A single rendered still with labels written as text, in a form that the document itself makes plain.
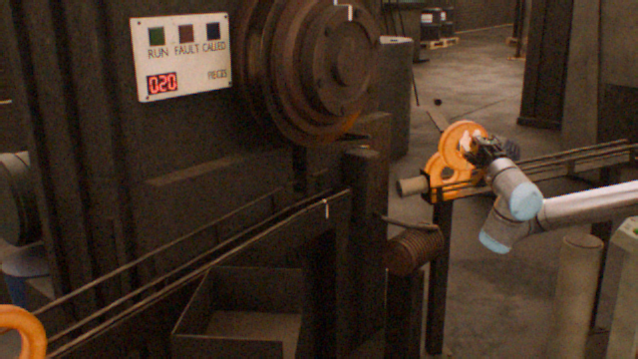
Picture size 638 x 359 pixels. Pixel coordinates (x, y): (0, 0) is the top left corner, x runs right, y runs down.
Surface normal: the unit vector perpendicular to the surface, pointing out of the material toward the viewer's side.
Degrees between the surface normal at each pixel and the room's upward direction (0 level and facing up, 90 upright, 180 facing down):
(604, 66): 90
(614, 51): 90
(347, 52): 90
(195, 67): 90
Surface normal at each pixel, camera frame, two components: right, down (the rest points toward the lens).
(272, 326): -0.02, -0.91
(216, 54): 0.76, 0.21
